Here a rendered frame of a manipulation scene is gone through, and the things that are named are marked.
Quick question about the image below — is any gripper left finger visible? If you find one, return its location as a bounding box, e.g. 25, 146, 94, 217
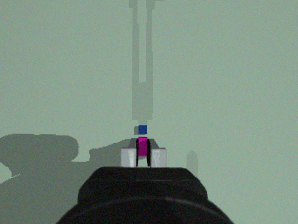
120, 138, 139, 167

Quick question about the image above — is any small magenta block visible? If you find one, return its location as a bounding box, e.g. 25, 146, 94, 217
138, 137, 148, 156

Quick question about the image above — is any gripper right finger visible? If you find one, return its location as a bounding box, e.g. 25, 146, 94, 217
147, 139, 167, 167

